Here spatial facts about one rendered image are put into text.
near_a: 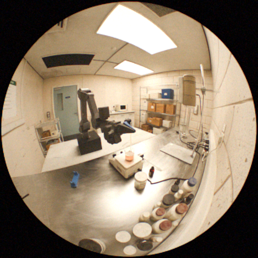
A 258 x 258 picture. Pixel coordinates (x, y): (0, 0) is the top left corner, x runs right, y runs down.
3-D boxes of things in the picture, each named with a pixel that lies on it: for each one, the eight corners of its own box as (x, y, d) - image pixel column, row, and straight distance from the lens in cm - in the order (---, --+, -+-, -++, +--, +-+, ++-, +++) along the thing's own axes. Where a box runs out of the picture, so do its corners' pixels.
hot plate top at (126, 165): (113, 158, 50) (113, 156, 49) (129, 150, 55) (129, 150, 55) (126, 169, 42) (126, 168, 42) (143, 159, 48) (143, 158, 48)
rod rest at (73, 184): (74, 174, 58) (72, 170, 55) (79, 174, 56) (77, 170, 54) (71, 187, 52) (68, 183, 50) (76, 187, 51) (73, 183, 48)
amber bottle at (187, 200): (179, 210, 44) (190, 202, 36) (176, 204, 45) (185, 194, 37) (186, 207, 46) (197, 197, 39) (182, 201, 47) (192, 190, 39)
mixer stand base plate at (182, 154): (159, 150, 74) (159, 149, 73) (169, 143, 90) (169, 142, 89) (191, 165, 67) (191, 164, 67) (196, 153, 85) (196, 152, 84)
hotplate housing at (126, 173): (108, 161, 60) (107, 152, 56) (123, 155, 65) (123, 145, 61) (128, 182, 47) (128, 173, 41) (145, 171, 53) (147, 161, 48)
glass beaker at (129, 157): (123, 158, 48) (122, 146, 43) (132, 156, 49) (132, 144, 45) (127, 165, 44) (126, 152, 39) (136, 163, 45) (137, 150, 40)
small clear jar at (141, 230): (140, 239, 39) (143, 240, 32) (128, 231, 38) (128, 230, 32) (151, 229, 39) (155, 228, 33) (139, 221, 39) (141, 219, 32)
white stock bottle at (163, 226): (161, 220, 41) (170, 214, 31) (166, 230, 41) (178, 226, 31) (147, 225, 39) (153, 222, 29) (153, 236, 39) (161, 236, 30)
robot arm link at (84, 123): (77, 88, 63) (81, 88, 57) (86, 87, 66) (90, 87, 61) (79, 129, 71) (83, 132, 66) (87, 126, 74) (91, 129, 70)
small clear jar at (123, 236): (114, 238, 39) (112, 238, 33) (120, 229, 38) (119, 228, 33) (127, 243, 39) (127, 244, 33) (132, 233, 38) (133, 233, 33)
